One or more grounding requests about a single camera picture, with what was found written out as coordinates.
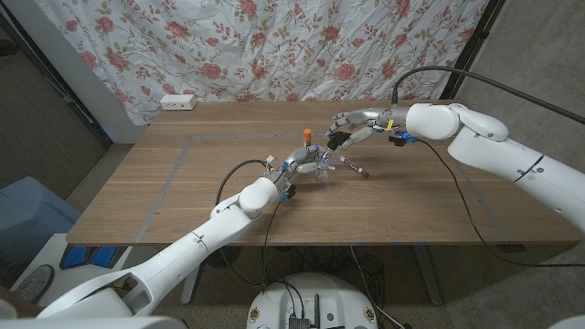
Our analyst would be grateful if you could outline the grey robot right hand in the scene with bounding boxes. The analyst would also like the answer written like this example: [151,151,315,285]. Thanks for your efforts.
[324,107,410,153]

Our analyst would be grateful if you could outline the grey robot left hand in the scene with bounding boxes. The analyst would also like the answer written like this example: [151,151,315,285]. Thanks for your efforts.
[269,144,337,191]

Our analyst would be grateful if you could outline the maroon dry-erase marker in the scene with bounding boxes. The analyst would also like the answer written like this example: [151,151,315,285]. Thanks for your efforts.
[338,155,371,179]

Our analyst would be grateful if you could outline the black backdrop pole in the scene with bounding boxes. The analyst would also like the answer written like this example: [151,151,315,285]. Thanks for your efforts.
[440,0,506,101]

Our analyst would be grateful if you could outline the floral fabric backdrop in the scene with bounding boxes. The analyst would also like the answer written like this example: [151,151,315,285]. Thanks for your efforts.
[34,0,490,125]

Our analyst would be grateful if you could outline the black round floor object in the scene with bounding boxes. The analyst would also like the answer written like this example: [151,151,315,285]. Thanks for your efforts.
[205,245,242,269]

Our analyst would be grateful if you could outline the white power strip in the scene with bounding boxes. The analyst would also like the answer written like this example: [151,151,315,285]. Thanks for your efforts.
[159,93,198,111]

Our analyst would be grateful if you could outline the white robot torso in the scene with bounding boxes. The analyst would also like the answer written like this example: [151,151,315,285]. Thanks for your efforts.
[246,272,379,329]

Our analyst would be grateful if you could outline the white table leg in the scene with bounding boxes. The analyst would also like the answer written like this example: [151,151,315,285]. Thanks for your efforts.
[180,262,205,305]

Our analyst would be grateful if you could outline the grey table leg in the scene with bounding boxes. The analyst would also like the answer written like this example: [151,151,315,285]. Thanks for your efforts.
[413,244,443,306]

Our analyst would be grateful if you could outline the white floor board blue pads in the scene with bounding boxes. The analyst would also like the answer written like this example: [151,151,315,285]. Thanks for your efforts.
[9,232,138,302]

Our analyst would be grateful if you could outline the blue plastic bin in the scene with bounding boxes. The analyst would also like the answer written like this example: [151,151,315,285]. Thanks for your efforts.
[0,176,82,265]

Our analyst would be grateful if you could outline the grey shoe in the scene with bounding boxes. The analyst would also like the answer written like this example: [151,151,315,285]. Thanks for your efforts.
[13,263,56,303]

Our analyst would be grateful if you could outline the person's brown leg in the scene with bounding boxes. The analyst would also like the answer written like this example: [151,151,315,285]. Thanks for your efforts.
[0,285,42,319]

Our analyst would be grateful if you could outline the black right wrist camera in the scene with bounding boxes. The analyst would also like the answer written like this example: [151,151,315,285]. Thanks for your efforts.
[388,131,418,147]

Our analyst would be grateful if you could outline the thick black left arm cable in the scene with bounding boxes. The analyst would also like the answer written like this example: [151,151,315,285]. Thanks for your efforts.
[214,158,275,207]

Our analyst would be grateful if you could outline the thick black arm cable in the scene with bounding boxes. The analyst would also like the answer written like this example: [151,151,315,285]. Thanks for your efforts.
[390,66,585,125]
[214,158,275,207]

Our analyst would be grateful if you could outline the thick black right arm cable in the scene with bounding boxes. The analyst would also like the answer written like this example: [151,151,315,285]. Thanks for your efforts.
[390,66,585,125]

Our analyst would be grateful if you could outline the thin black left wrist cable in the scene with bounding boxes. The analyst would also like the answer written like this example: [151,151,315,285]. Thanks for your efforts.
[260,200,285,293]

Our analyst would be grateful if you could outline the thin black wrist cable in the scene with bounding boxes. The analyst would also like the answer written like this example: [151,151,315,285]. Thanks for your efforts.
[260,200,285,293]
[415,139,585,269]

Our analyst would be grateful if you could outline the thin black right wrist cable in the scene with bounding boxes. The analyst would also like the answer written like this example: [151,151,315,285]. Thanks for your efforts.
[415,139,585,269]

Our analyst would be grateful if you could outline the black door frame strip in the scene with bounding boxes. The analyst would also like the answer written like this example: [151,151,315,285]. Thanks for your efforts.
[0,11,113,150]

